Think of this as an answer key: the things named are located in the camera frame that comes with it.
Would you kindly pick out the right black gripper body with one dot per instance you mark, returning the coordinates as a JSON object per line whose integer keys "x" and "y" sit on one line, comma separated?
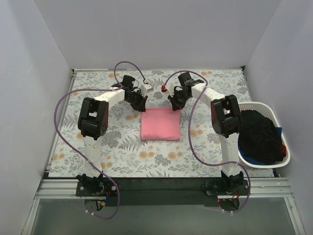
{"x": 178, "y": 99}

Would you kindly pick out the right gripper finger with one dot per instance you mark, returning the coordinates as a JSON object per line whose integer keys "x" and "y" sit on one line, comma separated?
{"x": 174, "y": 102}
{"x": 179, "y": 105}

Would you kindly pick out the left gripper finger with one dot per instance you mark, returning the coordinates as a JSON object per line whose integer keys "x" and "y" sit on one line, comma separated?
{"x": 135, "y": 106}
{"x": 142, "y": 104}

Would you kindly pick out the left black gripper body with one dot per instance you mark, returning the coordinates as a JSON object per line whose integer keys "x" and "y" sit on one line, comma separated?
{"x": 138, "y": 101}

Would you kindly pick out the pink t shirt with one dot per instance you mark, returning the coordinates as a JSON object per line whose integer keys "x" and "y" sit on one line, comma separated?
{"x": 160, "y": 124}

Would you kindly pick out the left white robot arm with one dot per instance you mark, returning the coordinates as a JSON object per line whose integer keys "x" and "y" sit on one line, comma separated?
{"x": 93, "y": 123}

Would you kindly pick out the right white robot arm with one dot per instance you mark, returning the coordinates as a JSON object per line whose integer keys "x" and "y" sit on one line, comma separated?
{"x": 226, "y": 121}

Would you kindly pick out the floral tablecloth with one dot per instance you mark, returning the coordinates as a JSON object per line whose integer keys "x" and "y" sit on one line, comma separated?
{"x": 123, "y": 152}

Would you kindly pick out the white laundry basket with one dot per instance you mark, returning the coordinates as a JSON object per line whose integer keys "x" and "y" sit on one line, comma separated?
{"x": 266, "y": 111}

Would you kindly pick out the black garment in basket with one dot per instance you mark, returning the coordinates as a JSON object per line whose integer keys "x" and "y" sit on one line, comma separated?
{"x": 255, "y": 120}

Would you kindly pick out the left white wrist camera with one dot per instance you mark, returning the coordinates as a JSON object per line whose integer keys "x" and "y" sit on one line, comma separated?
{"x": 145, "y": 87}

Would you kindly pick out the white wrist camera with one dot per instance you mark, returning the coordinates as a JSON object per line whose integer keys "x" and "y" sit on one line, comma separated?
{"x": 145, "y": 87}
{"x": 168, "y": 88}

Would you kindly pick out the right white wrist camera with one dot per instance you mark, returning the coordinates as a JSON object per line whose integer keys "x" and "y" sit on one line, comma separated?
{"x": 168, "y": 88}

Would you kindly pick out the aluminium frame rail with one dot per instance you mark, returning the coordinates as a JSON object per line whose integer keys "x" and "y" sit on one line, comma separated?
{"x": 260, "y": 188}

